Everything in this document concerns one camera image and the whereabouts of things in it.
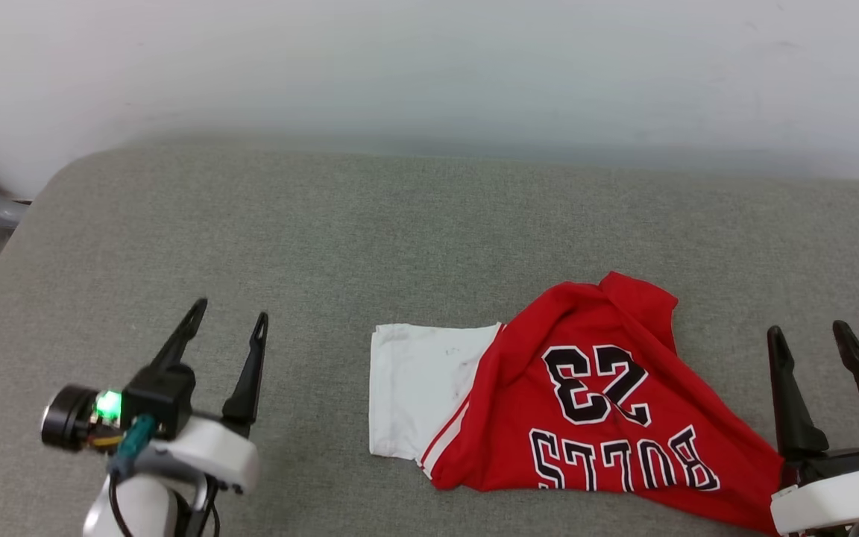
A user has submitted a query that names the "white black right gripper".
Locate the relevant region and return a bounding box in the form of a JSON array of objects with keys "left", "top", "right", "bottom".
[{"left": 767, "top": 320, "right": 859, "bottom": 537}]

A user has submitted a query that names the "red white basketball jersey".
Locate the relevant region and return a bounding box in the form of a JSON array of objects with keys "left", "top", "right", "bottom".
[{"left": 368, "top": 271, "right": 788, "bottom": 536}]

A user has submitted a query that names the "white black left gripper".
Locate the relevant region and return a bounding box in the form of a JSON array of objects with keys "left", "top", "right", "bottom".
[{"left": 42, "top": 298, "right": 270, "bottom": 494}]

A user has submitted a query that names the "left camera cable teal plug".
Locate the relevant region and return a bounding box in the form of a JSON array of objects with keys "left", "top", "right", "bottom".
[{"left": 105, "top": 414, "right": 158, "bottom": 537}]

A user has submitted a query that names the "thin black left gripper cable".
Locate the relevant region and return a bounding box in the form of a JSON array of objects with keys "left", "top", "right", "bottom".
[{"left": 189, "top": 477, "right": 223, "bottom": 537}]

